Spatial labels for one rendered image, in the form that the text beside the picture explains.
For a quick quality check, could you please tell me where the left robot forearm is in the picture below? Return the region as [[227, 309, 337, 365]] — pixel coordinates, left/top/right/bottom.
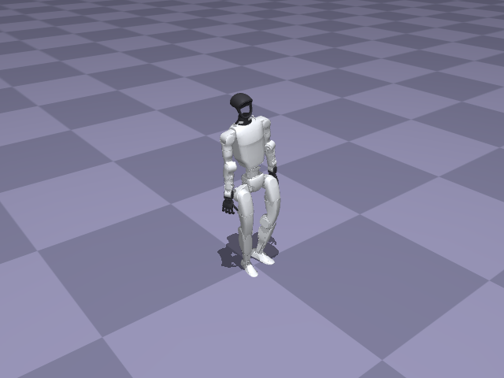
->
[[265, 148, 277, 172]]

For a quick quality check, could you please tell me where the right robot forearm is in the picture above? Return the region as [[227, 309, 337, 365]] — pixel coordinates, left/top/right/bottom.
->
[[223, 164, 234, 198]]

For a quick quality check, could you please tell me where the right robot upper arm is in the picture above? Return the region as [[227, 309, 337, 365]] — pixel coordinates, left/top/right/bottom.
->
[[220, 129, 237, 173]]

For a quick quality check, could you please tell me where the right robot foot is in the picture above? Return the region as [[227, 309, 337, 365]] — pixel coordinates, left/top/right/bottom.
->
[[240, 259, 258, 277]]

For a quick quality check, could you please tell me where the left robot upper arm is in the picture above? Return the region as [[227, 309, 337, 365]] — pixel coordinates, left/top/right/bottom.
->
[[257, 116, 276, 153]]

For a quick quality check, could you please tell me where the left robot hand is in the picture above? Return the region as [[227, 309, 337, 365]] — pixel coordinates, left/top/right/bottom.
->
[[268, 166, 279, 184]]

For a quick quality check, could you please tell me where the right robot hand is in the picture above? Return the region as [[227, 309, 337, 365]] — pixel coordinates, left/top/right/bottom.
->
[[222, 191, 238, 214]]

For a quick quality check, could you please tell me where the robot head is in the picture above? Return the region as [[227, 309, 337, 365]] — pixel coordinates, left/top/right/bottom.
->
[[230, 93, 253, 126]]

